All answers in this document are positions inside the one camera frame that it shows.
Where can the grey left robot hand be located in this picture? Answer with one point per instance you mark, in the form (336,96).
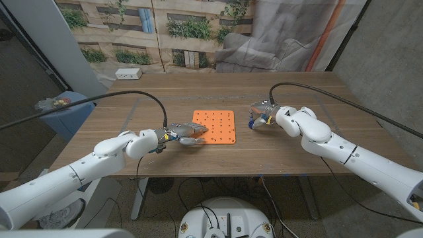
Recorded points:
(185,130)

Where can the grey sneaker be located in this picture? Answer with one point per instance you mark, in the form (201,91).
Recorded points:
(62,216)

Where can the black round floor base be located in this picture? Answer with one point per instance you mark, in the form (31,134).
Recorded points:
(161,185)

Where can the orange peg board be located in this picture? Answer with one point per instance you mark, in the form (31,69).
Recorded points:
(219,127)

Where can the blue peg toy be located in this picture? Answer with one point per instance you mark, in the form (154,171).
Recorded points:
(251,124)

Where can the clear bag of colourful toys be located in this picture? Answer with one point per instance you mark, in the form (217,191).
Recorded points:
(53,102)

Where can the blue round stool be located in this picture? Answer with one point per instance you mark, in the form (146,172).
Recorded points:
(72,122)

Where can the white robot head rim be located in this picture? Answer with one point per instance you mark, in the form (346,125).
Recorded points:
(66,234)

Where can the white power strip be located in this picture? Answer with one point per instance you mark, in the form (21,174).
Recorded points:
(128,73)

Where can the printed fabric backdrop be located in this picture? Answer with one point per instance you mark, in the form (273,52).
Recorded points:
(198,49)

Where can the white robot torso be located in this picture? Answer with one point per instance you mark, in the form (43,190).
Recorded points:
(228,215)

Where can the black backdrop stand pole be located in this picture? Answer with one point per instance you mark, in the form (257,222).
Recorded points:
(348,36)

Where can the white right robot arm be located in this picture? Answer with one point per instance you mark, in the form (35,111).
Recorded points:
(363,162)

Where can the white table leg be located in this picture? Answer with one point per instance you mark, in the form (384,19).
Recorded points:
(138,198)
(309,198)

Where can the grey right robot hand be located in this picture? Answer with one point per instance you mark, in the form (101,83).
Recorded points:
(264,110)

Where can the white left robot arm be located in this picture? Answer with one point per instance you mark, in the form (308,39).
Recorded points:
(66,178)

